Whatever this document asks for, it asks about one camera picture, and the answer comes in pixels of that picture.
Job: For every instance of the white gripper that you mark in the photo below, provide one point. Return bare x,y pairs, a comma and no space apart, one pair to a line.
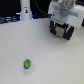
65,11

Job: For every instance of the black kcup holder drawer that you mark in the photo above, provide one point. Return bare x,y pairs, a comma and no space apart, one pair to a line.
61,30

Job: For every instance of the green lid kcup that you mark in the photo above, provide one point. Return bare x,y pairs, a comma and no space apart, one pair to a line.
27,64

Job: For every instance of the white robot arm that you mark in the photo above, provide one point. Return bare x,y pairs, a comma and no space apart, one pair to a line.
67,11

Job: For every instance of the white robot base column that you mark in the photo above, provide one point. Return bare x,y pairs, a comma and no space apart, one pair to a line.
26,13

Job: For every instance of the dark keyboard with blue light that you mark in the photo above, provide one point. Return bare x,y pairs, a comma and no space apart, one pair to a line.
10,19

